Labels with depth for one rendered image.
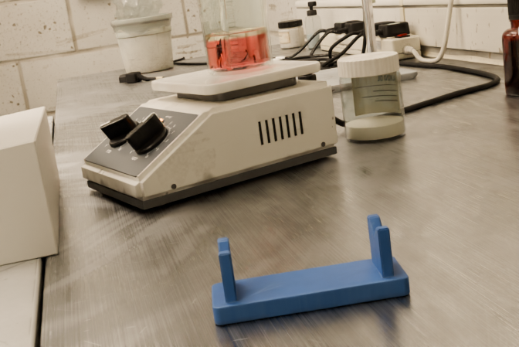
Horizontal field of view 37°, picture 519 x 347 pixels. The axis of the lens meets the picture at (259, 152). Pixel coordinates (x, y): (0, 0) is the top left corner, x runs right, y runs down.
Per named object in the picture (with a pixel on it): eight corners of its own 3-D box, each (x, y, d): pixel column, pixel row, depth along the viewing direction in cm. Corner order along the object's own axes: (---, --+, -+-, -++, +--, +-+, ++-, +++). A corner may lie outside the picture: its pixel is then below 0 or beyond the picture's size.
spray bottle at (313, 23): (327, 45, 179) (321, -1, 177) (317, 48, 176) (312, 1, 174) (313, 46, 181) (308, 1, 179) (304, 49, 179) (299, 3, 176)
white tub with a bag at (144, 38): (188, 66, 176) (173, -29, 171) (127, 77, 171) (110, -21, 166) (171, 64, 189) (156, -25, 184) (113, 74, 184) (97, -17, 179)
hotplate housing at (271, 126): (143, 216, 60) (125, 114, 58) (83, 191, 71) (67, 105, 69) (361, 151, 71) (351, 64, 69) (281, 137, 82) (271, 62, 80)
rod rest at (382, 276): (215, 328, 38) (204, 259, 38) (213, 301, 42) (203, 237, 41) (412, 295, 39) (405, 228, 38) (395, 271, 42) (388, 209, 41)
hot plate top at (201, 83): (209, 96, 63) (208, 85, 62) (147, 90, 73) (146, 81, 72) (326, 70, 69) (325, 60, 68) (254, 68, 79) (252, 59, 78)
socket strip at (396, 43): (393, 61, 133) (391, 35, 132) (320, 50, 171) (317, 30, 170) (422, 56, 134) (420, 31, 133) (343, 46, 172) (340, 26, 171)
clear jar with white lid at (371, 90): (401, 141, 73) (392, 56, 71) (339, 145, 75) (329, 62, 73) (411, 127, 78) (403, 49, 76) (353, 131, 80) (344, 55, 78)
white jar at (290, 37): (300, 45, 192) (296, 18, 191) (309, 45, 186) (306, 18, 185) (276, 49, 190) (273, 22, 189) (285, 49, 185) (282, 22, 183)
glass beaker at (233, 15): (219, 83, 66) (205, -18, 65) (198, 78, 72) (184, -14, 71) (293, 69, 69) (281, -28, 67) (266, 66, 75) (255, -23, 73)
